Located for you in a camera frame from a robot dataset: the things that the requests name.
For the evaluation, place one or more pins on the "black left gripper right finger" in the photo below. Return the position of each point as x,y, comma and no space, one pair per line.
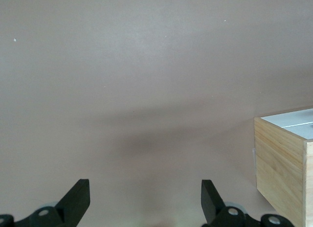
212,202

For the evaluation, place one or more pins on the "white plain drawer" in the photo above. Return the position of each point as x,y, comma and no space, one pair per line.
288,119

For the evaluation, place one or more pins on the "wooden drawer cabinet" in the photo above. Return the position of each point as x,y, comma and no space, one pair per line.
278,168

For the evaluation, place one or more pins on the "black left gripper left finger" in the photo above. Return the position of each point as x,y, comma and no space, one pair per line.
75,202

